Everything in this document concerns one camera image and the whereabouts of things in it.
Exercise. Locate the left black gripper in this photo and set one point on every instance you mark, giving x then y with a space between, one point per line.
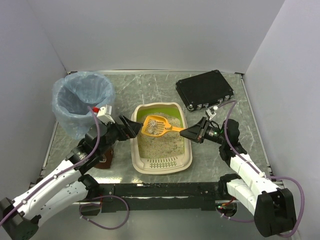
124 127

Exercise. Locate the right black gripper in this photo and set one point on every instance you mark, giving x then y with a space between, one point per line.
200 130

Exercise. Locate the orange litter scoop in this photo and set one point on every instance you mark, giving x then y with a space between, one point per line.
167 127

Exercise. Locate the beige green litter box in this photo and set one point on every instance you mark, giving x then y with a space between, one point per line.
162 155

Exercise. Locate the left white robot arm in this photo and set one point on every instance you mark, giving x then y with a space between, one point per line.
69 183

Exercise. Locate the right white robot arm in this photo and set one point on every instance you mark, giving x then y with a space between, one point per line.
272 207

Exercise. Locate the grey litter clump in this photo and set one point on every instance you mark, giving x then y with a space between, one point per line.
153 128

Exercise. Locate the brown leather holder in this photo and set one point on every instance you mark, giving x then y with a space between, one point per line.
106 161

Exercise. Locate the black hard case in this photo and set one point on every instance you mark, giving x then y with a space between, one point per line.
204 90

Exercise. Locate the trash bin with blue bag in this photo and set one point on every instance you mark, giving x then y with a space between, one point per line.
73 94

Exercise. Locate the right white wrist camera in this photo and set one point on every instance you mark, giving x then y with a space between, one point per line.
211 112

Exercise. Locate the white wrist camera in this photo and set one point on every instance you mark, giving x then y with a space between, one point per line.
211 112
104 113

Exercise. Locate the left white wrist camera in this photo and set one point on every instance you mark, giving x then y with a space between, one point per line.
104 113

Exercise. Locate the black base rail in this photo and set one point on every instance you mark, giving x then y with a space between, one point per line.
161 196

